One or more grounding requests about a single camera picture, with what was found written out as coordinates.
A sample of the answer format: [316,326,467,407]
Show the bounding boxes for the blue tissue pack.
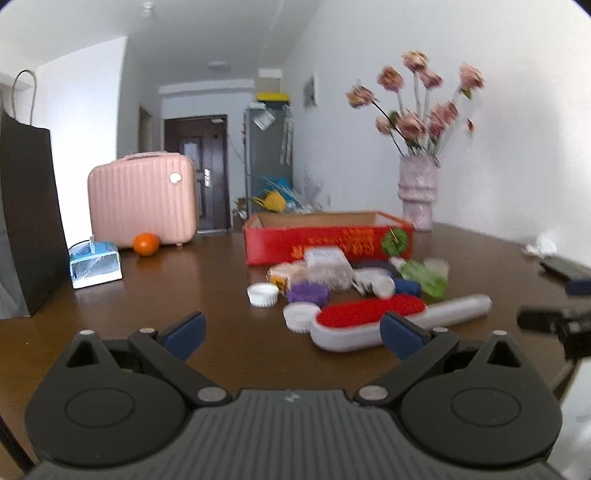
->
[68,237,123,289]

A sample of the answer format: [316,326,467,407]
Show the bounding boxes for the red cardboard box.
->
[243,211,414,266]

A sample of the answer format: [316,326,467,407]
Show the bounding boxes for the white pill bottle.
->
[352,267,396,299]

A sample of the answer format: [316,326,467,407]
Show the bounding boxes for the round ceiling lamp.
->
[207,60,229,71]

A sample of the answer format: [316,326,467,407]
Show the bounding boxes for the yellow labelled small box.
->
[266,261,308,295]

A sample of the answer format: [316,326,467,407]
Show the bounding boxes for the yellow blue bags pile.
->
[249,177,296,213]

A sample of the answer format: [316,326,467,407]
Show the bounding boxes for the orange tangerine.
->
[132,232,160,257]

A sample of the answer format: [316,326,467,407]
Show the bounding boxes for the black paper bag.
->
[0,68,71,320]

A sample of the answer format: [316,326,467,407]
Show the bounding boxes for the red lint brush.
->
[308,294,493,353]

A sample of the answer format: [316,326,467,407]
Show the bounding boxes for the grey refrigerator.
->
[243,101,294,214]

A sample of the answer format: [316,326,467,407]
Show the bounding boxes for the crumpled white tissue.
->
[522,233,557,259]

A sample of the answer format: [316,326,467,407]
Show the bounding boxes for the dried pink flowers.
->
[346,50,485,166]

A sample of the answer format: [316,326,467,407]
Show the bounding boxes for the pink textured vase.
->
[398,155,438,232]

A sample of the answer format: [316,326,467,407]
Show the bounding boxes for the dark brown entrance door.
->
[164,115,230,232]

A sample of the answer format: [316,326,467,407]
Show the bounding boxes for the white ridged cap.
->
[283,302,321,334]

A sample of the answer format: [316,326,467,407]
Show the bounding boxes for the yellow box on fridge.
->
[256,92,290,103]

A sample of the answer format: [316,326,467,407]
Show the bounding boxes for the blue ridged lid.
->
[394,278,422,298]

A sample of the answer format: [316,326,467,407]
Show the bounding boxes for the purple ridged lid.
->
[287,282,331,307]

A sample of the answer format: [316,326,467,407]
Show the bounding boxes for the pink hard-shell suitcase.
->
[87,152,198,249]

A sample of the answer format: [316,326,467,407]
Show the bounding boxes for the clear cotton swab jar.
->
[304,246,353,291]

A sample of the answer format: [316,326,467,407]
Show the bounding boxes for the white ridged lid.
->
[246,282,280,308]

